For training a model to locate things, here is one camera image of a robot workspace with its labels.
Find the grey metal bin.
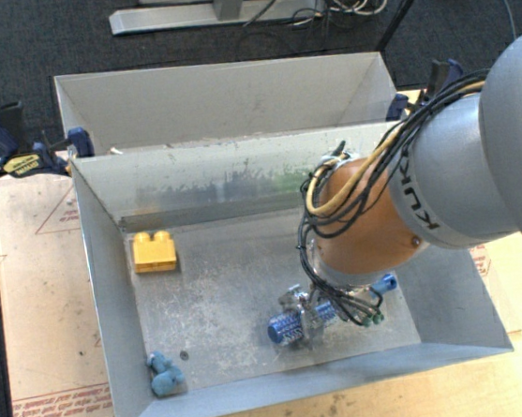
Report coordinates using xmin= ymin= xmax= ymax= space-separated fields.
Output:
xmin=52 ymin=23 xmax=520 ymax=417

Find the blue toy animal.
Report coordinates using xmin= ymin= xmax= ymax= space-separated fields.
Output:
xmin=143 ymin=347 xmax=189 ymax=400

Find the yellow toy brick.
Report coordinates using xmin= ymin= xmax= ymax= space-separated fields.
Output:
xmin=129 ymin=227 xmax=180 ymax=276

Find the brown cardboard board, red print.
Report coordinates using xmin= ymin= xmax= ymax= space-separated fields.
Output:
xmin=0 ymin=95 xmax=522 ymax=417

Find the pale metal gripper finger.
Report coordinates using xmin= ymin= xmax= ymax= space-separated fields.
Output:
xmin=299 ymin=310 xmax=328 ymax=346
xmin=276 ymin=283 xmax=313 ymax=318

